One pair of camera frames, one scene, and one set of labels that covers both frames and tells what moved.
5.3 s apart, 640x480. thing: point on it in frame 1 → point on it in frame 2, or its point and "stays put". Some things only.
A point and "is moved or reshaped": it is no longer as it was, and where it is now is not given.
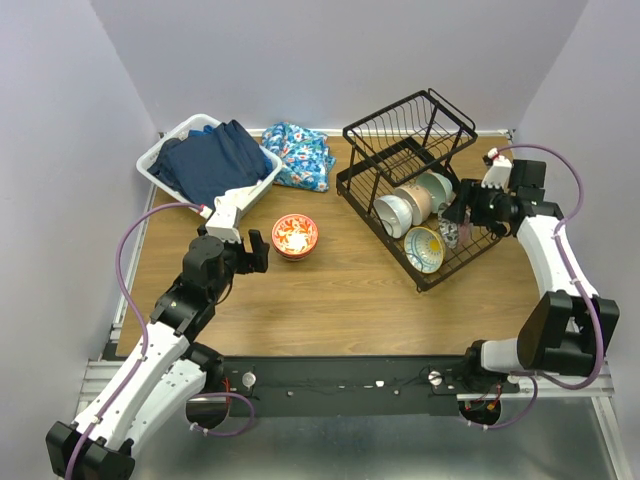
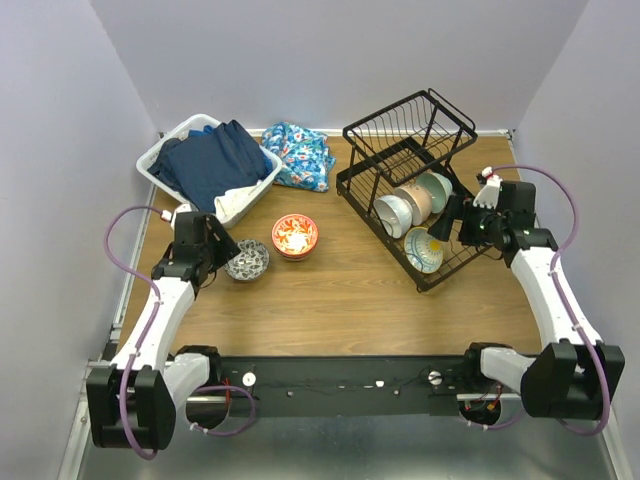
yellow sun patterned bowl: x=425 y=249 stays put
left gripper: x=255 y=261 → x=226 y=246
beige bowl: x=421 y=199 stays put
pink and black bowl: x=453 y=233 is moved or reshaped
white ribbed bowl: x=394 y=213 stays put
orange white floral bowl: x=294 y=236 stays put
